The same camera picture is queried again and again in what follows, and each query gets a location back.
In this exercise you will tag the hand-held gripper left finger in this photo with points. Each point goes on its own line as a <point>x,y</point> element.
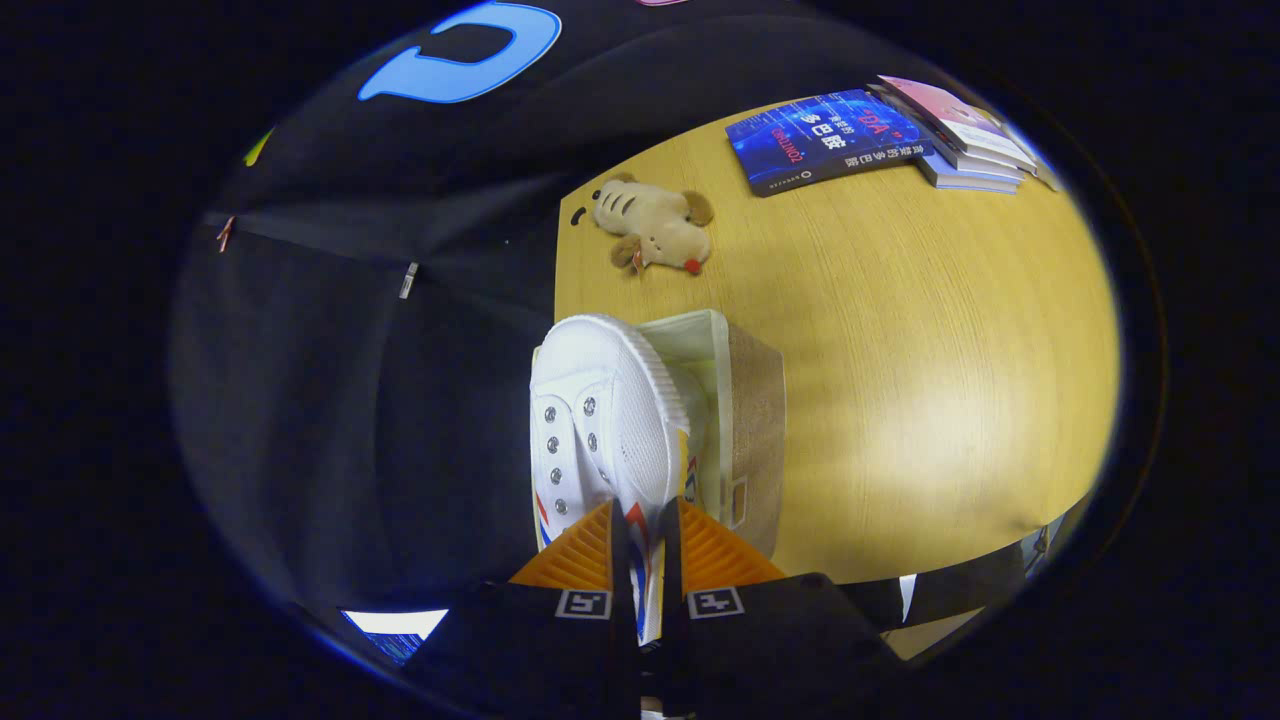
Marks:
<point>550,650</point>

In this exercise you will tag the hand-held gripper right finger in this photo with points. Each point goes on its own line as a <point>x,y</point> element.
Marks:
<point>770,640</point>

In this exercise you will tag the cream fabric storage box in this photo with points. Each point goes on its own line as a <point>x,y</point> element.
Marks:
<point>755,430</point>

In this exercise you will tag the bright lit screen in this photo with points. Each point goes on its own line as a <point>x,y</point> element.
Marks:
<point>395,625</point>

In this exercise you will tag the dark furniture piece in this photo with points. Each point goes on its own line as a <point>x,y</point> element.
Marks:
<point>970,585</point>

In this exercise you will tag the white clip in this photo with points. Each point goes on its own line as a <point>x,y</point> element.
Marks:
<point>408,280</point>

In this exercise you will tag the beige plush toy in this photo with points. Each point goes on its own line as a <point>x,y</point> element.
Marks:
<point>655,225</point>

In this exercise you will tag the pale blue book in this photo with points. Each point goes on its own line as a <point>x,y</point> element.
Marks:
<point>965,182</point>

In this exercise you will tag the blue cover book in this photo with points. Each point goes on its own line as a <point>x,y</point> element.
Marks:
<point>820,140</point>

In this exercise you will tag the pink clip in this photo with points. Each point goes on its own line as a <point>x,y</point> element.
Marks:
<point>225,235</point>

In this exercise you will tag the pink cover book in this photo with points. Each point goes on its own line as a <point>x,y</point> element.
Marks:
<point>950,110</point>

